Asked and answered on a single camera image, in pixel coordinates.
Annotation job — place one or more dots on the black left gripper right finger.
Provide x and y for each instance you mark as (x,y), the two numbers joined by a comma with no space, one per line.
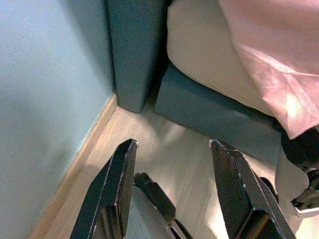
(234,186)

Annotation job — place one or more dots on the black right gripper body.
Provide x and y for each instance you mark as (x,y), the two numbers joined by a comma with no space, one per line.
(304,149)

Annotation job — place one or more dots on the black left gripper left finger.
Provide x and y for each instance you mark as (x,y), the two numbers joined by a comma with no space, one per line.
(112,186)

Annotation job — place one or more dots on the pink patterned pillow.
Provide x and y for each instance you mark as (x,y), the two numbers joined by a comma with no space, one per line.
(274,37)

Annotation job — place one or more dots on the beige skirting board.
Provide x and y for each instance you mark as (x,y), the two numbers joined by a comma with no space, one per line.
(82,154)

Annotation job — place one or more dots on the blue fabric headboard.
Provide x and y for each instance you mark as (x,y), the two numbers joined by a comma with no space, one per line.
(134,49)

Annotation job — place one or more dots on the white sheeted mattress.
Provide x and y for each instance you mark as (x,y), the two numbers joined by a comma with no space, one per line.
(199,44)

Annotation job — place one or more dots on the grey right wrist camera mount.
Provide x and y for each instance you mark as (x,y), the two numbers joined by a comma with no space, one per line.
(291,174)

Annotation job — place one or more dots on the blue fabric bed frame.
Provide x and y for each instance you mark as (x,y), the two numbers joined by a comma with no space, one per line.
(199,104)

